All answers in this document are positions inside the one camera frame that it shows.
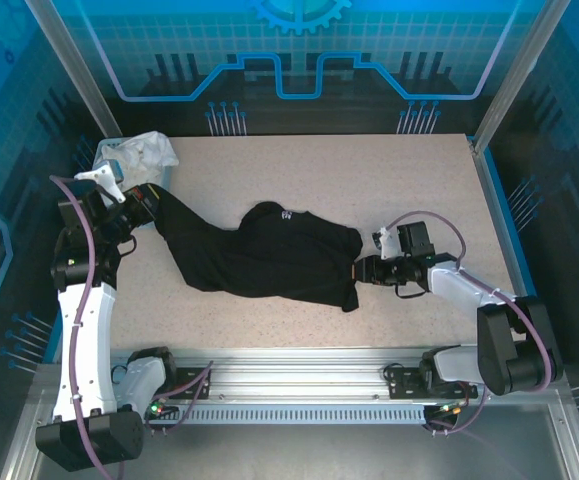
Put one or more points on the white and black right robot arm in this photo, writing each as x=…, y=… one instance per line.
x=499, y=340

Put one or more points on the aluminium frame post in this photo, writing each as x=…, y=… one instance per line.
x=71, y=65
x=525, y=65

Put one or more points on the blue table edge strip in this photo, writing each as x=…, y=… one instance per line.
x=509, y=225

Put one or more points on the black printed t-shirt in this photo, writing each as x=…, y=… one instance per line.
x=269, y=260

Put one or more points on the small circuit board with LEDs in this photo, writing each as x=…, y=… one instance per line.
x=159, y=409
x=449, y=409

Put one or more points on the light blue plastic basket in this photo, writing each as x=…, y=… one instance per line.
x=165, y=177

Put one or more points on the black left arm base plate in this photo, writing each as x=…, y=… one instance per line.
x=194, y=382

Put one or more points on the crumpled white cloth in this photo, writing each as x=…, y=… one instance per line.
x=149, y=155

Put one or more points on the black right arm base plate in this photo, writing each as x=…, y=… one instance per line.
x=404, y=382

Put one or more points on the aluminium rail beam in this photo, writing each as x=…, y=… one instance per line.
x=294, y=375

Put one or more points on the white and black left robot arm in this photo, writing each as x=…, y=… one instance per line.
x=96, y=350

